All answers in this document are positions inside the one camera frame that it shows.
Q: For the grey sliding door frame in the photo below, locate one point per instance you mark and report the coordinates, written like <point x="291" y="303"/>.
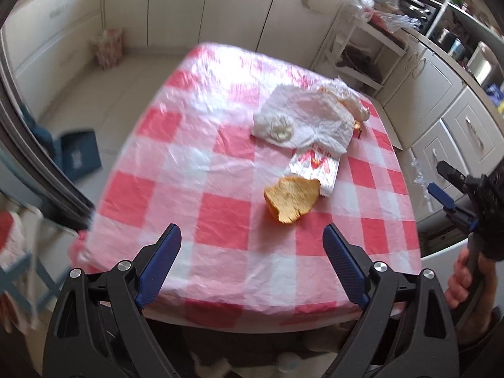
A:
<point x="39" y="173"/>

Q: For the blue dustpan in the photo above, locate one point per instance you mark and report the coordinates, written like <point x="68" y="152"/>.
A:
<point x="78" y="153"/>

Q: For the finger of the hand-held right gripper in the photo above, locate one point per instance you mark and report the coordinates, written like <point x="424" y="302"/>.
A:
<point x="441" y="197"/>
<point x="453" y="175"/>

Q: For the white plastic bag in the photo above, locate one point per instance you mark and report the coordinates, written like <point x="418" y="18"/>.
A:
<point x="311" y="118"/>

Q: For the white trolley shelf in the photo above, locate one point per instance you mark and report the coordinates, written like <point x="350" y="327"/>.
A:
<point x="334" y="43"/>

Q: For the clear plastic film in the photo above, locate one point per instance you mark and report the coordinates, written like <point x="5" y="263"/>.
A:
<point x="419" y="173"/>

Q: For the black toaster oven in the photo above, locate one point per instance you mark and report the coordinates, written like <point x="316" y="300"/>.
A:
<point x="417" y="8"/>

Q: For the red checkered plastic tablecloth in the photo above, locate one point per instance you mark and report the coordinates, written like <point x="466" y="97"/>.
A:
<point x="177" y="165"/>

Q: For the white wide-drawer base cabinet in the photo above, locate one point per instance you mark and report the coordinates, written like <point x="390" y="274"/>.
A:
<point x="47" y="27"/>

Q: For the floral waste basket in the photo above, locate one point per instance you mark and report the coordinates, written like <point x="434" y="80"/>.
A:
<point x="108" y="49"/>

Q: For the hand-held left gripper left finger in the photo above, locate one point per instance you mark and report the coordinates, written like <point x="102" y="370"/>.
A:
<point x="157" y="267"/>

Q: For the white panelled drawer cabinets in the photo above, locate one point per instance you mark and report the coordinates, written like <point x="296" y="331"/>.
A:
<point x="441" y="86"/>

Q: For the red and white slipper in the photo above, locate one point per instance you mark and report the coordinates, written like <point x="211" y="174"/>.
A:
<point x="10" y="240"/>

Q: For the person's right hand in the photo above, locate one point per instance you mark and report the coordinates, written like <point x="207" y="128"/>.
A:
<point x="456" y="283"/>

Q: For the white double-door base cabinets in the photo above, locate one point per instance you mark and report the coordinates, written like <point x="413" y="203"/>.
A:
<point x="236" y="8"/>

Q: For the blue packet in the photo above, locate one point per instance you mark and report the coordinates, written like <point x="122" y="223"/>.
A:
<point x="495" y="94"/>

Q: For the dark wok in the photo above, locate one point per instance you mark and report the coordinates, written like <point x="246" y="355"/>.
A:
<point x="362" y="65"/>

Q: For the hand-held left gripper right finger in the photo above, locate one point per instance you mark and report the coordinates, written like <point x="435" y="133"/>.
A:
<point x="346" y="267"/>

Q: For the clear plastic bag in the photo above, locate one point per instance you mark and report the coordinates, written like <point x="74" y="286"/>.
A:
<point x="393" y="19"/>

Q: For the dark kettle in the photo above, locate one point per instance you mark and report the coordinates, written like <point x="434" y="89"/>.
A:
<point x="445" y="37"/>

